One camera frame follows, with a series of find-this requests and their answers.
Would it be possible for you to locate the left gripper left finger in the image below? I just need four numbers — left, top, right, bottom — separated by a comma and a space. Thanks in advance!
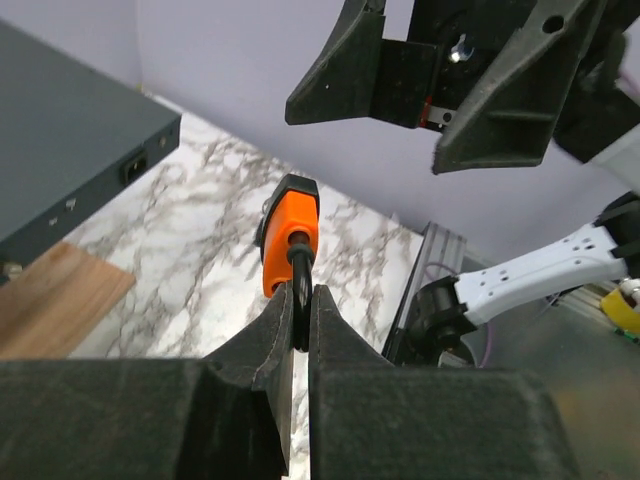
1, 286, 294, 479

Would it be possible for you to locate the aluminium frame rail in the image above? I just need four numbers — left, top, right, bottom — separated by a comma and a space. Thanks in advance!
382, 222, 466, 365

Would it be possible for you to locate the yellow padlock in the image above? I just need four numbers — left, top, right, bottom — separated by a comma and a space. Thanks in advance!
600, 279, 639, 344

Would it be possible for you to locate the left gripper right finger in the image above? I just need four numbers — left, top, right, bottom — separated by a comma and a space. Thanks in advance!
308, 285, 581, 479

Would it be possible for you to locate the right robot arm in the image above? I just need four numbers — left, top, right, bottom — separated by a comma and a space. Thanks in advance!
285, 1, 639, 365

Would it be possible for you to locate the orange padlock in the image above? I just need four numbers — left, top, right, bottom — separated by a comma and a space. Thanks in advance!
255, 173, 320, 352

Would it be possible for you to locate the wooden board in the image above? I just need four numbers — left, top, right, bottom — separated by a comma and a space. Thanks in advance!
1, 242, 136, 361

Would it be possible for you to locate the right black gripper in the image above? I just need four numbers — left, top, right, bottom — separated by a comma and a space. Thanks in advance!
284, 0, 640, 176

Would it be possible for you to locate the dark green network switch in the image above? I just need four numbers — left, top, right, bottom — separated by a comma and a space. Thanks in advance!
1, 22, 181, 280

